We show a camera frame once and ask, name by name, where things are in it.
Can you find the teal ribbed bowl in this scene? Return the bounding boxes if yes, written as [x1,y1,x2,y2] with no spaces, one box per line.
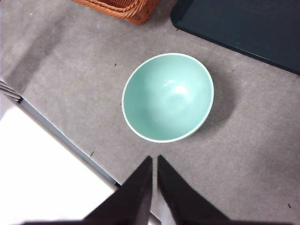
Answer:
[121,52,215,144]

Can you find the black rectangular tray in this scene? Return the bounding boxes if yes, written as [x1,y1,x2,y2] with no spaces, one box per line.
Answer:
[170,0,300,76]

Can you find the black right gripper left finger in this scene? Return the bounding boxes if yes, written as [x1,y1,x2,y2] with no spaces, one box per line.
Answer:
[79,156,153,225]

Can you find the brown wicker basket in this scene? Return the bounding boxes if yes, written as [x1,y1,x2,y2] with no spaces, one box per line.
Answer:
[71,0,162,25]

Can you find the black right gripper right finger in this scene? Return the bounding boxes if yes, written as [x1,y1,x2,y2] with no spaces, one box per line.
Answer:
[157,154,233,225]

